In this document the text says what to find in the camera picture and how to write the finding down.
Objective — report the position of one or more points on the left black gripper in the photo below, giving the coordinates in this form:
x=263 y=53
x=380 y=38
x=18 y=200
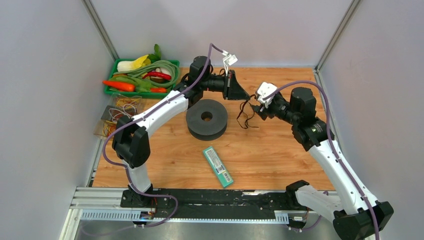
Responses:
x=232 y=90

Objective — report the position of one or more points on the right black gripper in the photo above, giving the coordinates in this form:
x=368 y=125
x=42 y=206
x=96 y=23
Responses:
x=259 y=110

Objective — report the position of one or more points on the dark grey cable spool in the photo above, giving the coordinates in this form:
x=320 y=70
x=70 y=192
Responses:
x=207 y=120

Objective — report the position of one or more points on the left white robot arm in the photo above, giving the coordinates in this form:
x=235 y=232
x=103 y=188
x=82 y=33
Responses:
x=131 y=140

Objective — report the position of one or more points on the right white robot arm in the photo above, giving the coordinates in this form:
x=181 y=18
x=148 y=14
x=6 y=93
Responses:
x=355 y=213

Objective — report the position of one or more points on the green toy long beans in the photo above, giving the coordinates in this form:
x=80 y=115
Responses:
x=172 y=66

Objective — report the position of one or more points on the teal rectangular box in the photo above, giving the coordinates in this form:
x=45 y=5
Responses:
x=218 y=167

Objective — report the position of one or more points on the red toy chili pepper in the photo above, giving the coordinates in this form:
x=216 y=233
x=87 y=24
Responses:
x=158 y=75

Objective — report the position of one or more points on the orange toy sausage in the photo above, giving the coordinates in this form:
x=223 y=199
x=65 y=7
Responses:
x=158 y=90

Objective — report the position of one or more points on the green toy leaf vegetable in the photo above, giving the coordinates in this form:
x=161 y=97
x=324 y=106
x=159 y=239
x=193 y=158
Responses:
x=140 y=84

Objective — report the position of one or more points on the orange toy carrot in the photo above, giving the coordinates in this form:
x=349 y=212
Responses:
x=119 y=86

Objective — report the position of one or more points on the toy napa cabbage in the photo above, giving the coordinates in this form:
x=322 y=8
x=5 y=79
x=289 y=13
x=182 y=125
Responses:
x=131 y=65

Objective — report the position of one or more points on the green plastic tray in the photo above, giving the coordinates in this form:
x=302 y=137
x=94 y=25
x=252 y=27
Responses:
x=147 y=95

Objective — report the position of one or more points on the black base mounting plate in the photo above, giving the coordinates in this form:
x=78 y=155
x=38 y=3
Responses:
x=224 y=204

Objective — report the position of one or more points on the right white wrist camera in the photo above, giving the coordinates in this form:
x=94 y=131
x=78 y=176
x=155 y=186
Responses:
x=265 y=93

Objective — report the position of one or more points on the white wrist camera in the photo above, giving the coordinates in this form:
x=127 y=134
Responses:
x=228 y=60
x=265 y=93

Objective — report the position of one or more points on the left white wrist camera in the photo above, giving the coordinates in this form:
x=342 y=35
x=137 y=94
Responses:
x=228 y=60

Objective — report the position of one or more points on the clear box of wires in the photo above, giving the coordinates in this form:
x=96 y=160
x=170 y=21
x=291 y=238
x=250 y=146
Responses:
x=130 y=103

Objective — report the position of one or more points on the aluminium frame rail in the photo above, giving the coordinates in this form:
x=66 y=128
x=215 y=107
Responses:
x=95 y=214

